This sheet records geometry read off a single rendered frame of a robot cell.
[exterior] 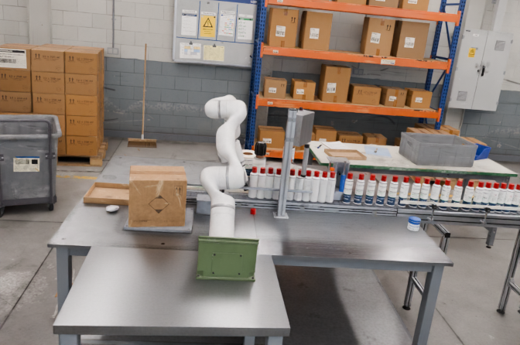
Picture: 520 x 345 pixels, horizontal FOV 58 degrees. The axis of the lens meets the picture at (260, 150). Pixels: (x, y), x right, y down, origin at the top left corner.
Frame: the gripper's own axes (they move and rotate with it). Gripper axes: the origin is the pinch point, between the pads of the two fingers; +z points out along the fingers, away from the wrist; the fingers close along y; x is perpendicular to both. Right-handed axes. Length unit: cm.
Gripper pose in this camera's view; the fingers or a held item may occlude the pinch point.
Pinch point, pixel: (245, 187)
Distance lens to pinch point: 302.6
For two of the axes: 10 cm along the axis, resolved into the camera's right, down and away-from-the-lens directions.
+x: -9.7, 2.6, 0.0
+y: -0.8, -2.8, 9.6
